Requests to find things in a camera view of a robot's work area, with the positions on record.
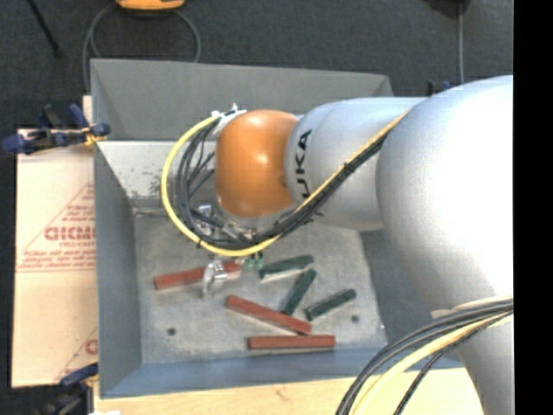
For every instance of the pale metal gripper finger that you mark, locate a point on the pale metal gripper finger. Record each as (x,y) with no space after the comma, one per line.
(221,271)
(208,282)

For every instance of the red-brown flat block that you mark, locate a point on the red-brown flat block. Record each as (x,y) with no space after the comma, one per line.
(291,342)
(268,314)
(179,278)

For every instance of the dark green flat block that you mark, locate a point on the dark green flat block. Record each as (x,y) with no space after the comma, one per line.
(299,292)
(330,304)
(287,265)

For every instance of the grey metal bin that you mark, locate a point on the grey metal bin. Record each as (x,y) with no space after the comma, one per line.
(116,240)

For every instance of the brown cardboard board red print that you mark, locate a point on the brown cardboard board red print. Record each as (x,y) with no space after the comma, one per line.
(52,301)

